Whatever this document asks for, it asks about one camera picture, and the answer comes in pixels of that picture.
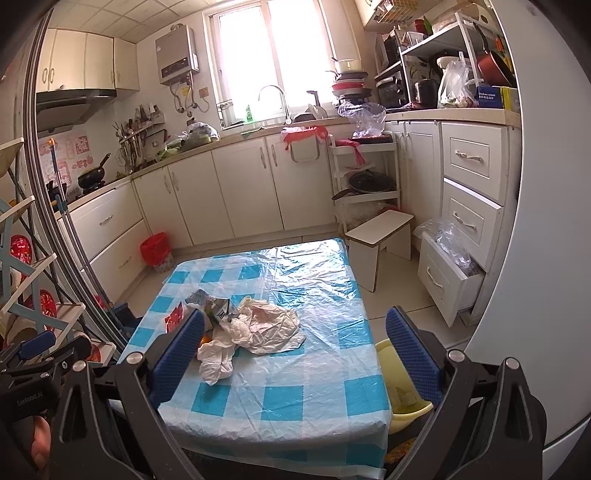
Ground blue checkered plastic tablecloth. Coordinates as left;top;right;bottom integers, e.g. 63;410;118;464
125;239;392;479

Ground clear bag in drawer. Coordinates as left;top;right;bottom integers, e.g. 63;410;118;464
413;218;479;274

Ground clear plastic bag on cart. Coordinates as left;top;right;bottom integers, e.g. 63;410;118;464
338;100;387;139

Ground crumpled white tissue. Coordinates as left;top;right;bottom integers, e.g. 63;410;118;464
197;328;236;386

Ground white rolling cart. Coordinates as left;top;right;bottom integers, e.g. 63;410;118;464
328;131;402;233

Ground white kitchen cabinets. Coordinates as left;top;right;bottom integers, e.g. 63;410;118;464
58;108;521;324

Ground white refrigerator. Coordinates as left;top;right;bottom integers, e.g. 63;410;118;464
467;1;590;479

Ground blue dustpan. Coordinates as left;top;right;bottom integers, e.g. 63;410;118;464
112;303;141;340

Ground red white snack bag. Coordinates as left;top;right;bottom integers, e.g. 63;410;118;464
164;302;186;333

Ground yellow plastic basin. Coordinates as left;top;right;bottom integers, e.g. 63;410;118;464
376;339;434;434

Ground chrome sink faucet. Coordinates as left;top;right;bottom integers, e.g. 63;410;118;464
257;84;293;125

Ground red lined trash bin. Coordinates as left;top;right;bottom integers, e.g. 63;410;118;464
140;232;173;273

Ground white step stool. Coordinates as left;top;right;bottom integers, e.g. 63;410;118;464
346;210;414;292

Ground red bag hanging holder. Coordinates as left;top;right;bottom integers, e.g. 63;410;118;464
280;126;329;163

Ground wall water heater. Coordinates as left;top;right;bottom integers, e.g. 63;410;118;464
155;24;199;85

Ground blue milk carton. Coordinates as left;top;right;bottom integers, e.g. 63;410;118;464
185;289;238;326

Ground range hood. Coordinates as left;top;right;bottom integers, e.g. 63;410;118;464
36;89;117;135

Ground crumpled white plastic bag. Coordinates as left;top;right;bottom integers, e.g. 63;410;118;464
228;297;305;356

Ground white counter shelf rack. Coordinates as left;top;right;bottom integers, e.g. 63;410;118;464
375;3;511;111

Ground person left hand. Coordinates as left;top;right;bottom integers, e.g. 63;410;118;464
31;416;51;471

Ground black wok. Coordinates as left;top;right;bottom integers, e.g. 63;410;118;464
77;153;111;190

